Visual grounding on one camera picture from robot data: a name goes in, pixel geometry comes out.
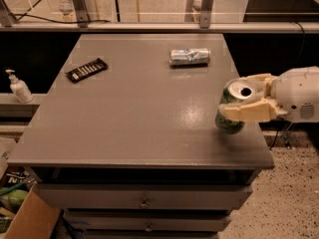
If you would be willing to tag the grey drawer cabinet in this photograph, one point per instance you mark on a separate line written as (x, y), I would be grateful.
(141, 122)

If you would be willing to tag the middle drawer with knob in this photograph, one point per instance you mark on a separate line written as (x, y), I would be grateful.
(148, 221)

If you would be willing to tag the black snack bar packet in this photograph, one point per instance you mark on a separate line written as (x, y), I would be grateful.
(87, 70)

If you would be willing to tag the green soda can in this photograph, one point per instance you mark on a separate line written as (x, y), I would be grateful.
(235, 92)

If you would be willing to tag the silver redbull can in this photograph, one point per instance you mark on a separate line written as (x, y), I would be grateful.
(187, 57)

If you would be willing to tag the green bag in box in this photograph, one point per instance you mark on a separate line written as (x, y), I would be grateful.
(14, 199)

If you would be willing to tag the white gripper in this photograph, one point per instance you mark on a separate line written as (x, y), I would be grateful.
(296, 94)

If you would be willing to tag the drawer with knob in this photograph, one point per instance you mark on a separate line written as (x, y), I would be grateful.
(146, 197)
(148, 221)

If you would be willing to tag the cardboard box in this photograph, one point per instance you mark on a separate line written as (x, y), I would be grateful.
(34, 220)

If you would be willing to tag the top drawer with knob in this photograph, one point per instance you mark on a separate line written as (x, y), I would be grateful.
(146, 197)

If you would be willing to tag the white pump bottle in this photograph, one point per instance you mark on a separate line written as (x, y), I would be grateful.
(19, 88)

